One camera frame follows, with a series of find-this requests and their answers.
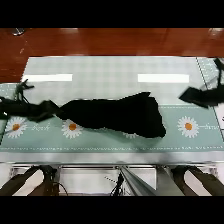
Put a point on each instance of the black garment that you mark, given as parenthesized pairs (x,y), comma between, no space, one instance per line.
(126,113)

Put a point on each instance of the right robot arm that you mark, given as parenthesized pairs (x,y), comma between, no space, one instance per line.
(196,96)

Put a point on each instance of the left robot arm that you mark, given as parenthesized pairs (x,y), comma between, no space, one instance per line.
(20,109)

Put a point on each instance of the silver frame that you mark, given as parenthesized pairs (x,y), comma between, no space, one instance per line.
(140,185)

